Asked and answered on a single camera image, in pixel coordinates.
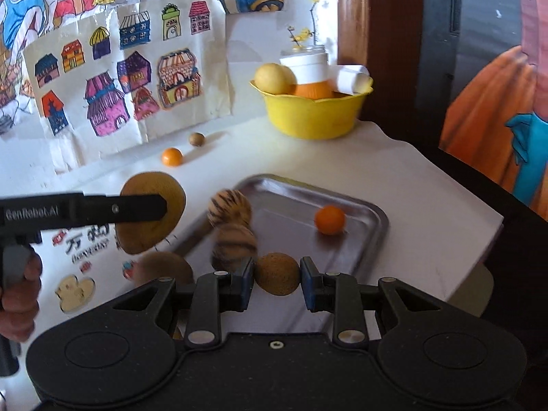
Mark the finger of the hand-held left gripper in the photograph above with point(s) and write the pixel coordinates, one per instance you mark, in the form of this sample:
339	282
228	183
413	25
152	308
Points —
128	208

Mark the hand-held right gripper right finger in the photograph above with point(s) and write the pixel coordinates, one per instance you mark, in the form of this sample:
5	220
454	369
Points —
309	286

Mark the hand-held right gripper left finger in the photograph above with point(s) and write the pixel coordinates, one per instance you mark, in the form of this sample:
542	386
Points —
247	286

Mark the rough tan round fruit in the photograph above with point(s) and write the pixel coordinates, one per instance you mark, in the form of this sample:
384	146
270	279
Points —
277	274

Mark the long tan brown fruit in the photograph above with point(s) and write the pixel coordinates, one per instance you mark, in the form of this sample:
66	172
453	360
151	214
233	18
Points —
147	236

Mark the striped brown ball fruit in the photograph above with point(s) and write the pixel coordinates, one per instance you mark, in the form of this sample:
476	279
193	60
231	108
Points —
234	244
229	207

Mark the dark brown kiwi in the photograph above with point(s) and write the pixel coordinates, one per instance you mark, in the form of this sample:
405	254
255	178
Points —
165	267

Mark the metal tray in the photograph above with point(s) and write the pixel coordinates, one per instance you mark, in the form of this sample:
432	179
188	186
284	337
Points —
291	203

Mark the person's left hand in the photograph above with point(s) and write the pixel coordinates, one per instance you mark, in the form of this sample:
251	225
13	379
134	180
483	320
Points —
19	304

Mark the small orange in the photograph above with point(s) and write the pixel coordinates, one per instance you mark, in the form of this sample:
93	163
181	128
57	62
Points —
329	220
172	156

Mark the small brown nut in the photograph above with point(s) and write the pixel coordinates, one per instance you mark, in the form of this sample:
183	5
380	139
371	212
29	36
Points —
196	139

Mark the houses drawing sheet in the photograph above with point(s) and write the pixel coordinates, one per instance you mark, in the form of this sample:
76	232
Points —
128	77

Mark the yellow plastic bowl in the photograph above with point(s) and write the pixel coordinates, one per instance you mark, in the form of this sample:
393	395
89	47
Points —
312	115

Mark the child with fan drawing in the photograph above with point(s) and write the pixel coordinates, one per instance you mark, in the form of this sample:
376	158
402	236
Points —
25	17

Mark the yellow pear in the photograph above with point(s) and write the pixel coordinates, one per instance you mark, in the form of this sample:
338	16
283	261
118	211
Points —
274	78

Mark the large orange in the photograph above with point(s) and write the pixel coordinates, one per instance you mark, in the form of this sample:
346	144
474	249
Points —
312	90

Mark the white paper roll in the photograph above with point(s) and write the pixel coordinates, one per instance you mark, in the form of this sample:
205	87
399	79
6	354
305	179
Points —
353	79

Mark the white jar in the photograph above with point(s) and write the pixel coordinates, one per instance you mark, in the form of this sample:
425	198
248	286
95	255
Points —
306	66

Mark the orange dress painting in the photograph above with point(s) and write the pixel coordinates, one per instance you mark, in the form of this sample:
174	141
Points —
492	115

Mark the brown wooden frame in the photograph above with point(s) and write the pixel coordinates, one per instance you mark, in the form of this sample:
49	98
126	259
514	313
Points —
355	17

